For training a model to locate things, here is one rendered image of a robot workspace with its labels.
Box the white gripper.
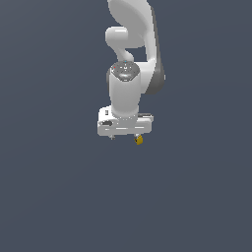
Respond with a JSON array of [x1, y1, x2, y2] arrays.
[[96, 105, 155, 141]]

